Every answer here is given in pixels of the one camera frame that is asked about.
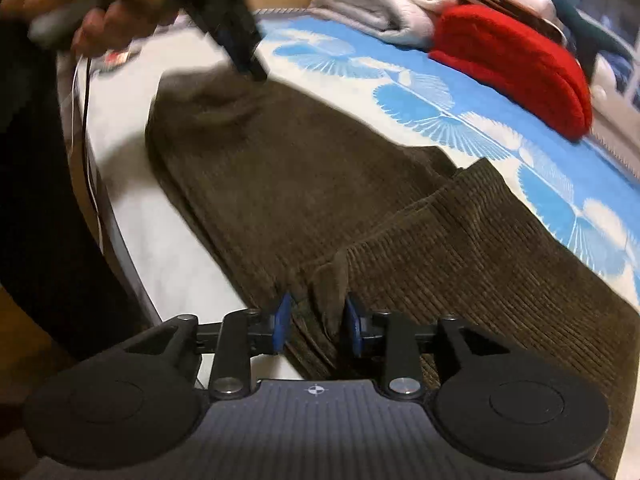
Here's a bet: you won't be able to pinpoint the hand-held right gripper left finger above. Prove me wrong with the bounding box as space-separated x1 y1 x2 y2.
120 292 294 402

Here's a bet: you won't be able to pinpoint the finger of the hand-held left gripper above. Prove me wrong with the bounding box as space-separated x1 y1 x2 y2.
212 25 270 84

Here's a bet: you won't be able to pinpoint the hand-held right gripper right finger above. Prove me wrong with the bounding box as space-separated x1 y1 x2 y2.
344 294 507 402

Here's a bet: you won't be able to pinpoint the brown corduroy pants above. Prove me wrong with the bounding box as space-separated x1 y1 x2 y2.
144 62 640 480

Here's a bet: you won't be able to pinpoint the small red white object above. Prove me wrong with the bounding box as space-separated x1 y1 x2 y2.
97 47 138 76

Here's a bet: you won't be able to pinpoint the blue white printed bedsheet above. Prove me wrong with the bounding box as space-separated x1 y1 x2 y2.
75 9 640 480

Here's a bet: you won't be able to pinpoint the person's black clothing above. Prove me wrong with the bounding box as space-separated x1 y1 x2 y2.
0 7 143 356

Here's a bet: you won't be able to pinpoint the red knit garment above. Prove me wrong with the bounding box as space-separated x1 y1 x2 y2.
429 4 593 142

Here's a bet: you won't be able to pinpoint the dark teal garment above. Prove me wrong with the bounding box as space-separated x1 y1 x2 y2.
487 0 635 63

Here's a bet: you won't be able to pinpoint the black cable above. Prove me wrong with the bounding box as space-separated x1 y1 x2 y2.
80 56 96 128

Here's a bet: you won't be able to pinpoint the white cable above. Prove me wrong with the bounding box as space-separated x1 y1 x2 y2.
70 57 106 253

